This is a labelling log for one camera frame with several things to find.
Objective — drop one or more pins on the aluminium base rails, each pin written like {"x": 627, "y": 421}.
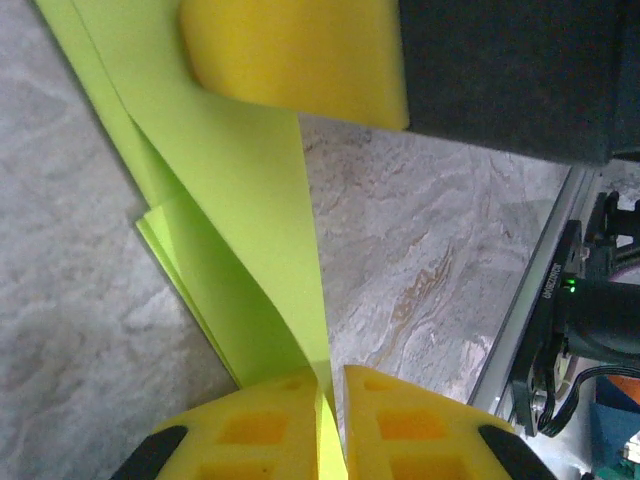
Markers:
{"x": 520, "y": 300}

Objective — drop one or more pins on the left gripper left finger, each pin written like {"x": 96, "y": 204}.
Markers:
{"x": 250, "y": 435}

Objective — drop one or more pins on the yellow-green paper sheet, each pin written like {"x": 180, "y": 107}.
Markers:
{"x": 225, "y": 175}

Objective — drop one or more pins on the blue plastic box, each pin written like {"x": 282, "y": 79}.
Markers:
{"x": 615, "y": 420}

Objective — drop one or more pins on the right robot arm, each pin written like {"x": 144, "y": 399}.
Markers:
{"x": 600, "y": 310}

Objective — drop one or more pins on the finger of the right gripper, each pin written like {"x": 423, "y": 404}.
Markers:
{"x": 310, "y": 55}

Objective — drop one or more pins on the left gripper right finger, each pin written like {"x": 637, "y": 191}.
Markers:
{"x": 415, "y": 430}

